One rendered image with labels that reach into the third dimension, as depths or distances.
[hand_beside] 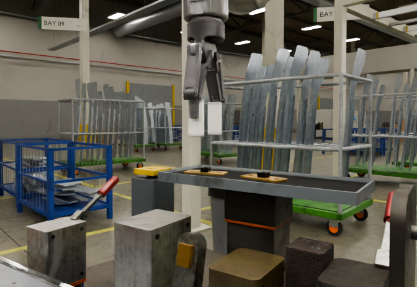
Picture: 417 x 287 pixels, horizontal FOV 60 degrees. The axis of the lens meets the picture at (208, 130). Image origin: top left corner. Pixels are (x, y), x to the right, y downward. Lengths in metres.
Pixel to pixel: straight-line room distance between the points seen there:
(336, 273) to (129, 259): 0.29
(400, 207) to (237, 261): 0.22
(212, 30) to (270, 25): 7.54
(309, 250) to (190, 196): 3.73
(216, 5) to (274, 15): 7.52
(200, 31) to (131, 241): 0.39
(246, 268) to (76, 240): 0.41
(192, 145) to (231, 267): 3.67
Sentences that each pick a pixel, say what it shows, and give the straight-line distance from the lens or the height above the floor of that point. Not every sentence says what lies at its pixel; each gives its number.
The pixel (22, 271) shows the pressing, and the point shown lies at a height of 1.00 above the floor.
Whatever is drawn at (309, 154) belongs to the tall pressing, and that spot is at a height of 0.84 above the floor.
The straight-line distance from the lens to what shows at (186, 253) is 0.52.
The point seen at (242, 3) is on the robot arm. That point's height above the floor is 1.53.
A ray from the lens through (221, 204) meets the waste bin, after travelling 3.17.
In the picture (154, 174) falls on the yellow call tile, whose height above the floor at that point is 1.15.
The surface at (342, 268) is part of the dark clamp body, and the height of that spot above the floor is 1.08.
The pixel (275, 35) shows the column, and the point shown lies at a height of 3.09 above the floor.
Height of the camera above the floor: 1.27
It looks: 2 degrees down
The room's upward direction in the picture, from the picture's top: straight up
